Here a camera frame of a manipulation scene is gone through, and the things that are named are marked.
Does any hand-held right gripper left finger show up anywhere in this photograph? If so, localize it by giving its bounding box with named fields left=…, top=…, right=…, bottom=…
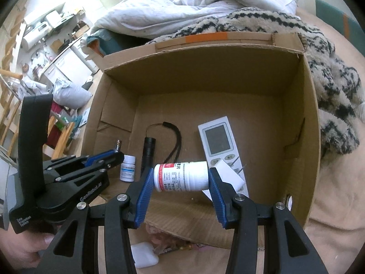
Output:
left=37, top=167, right=154, bottom=274

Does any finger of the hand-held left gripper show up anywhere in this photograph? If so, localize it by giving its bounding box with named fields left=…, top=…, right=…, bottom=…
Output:
left=54, top=154, right=125, bottom=184
left=43, top=150, right=117, bottom=172

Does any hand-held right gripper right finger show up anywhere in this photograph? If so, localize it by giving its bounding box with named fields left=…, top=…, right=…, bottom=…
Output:
left=208, top=167, right=328, bottom=274

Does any small white blue-label bottle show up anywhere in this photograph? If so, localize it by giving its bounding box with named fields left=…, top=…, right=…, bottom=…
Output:
left=120, top=155, right=136, bottom=182

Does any white red-label pill bottle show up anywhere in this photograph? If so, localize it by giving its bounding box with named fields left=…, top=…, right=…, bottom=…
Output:
left=154, top=161, right=210, bottom=192

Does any black flashlight with lanyard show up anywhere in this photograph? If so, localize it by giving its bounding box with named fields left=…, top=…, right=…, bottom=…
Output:
left=140, top=122, right=182, bottom=175

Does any white remote control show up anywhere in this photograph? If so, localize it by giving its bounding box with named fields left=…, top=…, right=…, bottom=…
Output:
left=198, top=116, right=249, bottom=197

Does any cardboard box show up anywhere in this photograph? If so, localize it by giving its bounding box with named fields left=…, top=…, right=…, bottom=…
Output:
left=80, top=32, right=319, bottom=249

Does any person's left hand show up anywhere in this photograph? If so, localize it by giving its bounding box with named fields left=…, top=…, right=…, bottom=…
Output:
left=0, top=227, right=55, bottom=261

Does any red bag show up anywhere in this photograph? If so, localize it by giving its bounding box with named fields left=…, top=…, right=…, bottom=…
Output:
left=47, top=104, right=65, bottom=149

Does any wooden stair railing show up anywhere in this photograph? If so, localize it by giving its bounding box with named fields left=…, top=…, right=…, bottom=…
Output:
left=0, top=68, right=75, bottom=160

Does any stuffed pale plastic bag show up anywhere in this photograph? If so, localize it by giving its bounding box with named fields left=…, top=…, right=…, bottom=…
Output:
left=53, top=78, right=92, bottom=110

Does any white kitchen cabinet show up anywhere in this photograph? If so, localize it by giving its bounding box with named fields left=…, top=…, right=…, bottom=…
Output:
left=43, top=48, right=96, bottom=86

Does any white water heater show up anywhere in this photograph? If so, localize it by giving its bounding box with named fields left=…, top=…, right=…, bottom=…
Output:
left=22, top=24, right=47, bottom=50

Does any teal cushion with orange stripe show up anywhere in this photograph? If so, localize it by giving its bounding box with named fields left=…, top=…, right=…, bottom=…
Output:
left=315, top=0, right=365, bottom=45
left=87, top=29, right=149, bottom=58

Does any black and cream fleece blanket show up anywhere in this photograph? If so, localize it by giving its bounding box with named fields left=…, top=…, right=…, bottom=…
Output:
left=145, top=7, right=365, bottom=160

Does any white duvet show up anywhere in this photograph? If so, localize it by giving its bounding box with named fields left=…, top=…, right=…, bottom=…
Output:
left=94, top=0, right=298, bottom=39

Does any pink plush keychain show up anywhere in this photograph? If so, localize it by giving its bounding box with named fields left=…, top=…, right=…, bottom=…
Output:
left=147, top=225, right=200, bottom=256

